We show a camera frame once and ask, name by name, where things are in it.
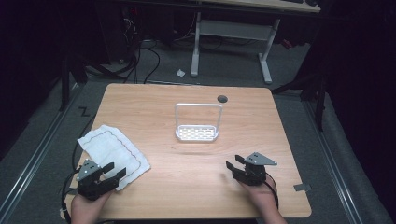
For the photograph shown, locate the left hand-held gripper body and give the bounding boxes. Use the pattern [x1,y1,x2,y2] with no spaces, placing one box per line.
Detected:
[75,158,119,202]

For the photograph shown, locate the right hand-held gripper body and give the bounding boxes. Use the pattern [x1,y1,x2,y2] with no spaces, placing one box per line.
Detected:
[232,151,278,188]

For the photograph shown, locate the white cloth with red stitching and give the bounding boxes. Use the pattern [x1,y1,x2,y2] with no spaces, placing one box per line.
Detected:
[77,124,152,191]

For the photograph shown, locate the white plastic rack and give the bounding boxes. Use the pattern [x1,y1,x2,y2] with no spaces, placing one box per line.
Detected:
[174,102,224,144]

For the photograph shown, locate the person's left hand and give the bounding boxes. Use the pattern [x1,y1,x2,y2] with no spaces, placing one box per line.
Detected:
[70,189,114,219]

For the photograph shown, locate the person's right hand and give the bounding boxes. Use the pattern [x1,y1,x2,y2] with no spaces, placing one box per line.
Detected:
[238,180,280,217]

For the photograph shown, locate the grey tape piece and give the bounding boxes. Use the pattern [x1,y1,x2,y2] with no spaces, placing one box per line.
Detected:
[292,183,313,192]

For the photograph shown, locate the black metal stand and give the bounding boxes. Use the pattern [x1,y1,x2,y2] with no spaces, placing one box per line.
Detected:
[270,69,329,133]
[58,50,91,113]

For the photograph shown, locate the dark computer tower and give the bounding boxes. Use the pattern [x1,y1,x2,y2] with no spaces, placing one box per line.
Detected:
[95,2,142,63]

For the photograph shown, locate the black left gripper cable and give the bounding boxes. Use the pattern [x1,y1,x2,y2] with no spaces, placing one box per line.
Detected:
[60,168,81,224]

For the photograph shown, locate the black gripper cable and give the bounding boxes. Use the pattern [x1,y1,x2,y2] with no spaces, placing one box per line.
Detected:
[264,172,280,210]
[60,168,81,224]

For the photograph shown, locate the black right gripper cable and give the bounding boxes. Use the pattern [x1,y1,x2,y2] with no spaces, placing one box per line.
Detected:
[264,172,280,210]

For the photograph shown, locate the metal floor rail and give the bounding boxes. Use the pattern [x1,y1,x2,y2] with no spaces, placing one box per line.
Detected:
[0,81,84,224]
[303,100,364,224]

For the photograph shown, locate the black floor cables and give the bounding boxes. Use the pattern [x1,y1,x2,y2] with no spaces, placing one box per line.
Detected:
[121,18,162,85]

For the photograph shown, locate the white metal frame desk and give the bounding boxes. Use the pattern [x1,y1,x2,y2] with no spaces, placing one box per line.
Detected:
[190,0,322,85]

